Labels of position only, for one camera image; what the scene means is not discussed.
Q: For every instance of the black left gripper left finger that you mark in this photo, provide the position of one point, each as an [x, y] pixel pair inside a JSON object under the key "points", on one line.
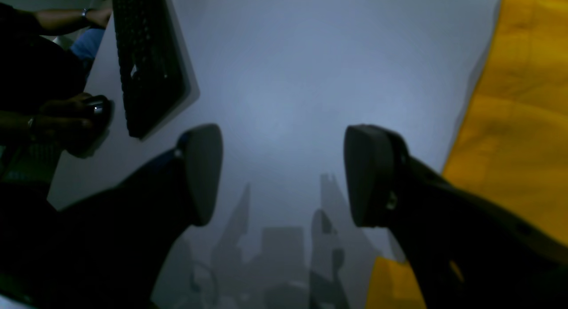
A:
{"points": [[106, 251]]}

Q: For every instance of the yellow T-shirt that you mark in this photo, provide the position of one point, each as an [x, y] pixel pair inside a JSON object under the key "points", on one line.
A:
{"points": [[512, 148]]}

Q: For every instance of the black keyboard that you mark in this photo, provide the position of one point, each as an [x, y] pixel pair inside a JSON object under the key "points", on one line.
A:
{"points": [[156, 73]]}

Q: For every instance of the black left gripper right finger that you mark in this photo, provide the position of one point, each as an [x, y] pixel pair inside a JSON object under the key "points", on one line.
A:
{"points": [[466, 252]]}

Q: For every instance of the person's hand on mouse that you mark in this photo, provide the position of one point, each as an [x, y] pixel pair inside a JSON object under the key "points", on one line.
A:
{"points": [[60, 122]]}

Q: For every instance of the person's forearm with watch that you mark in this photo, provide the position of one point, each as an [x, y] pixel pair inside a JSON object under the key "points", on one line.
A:
{"points": [[61, 22]]}

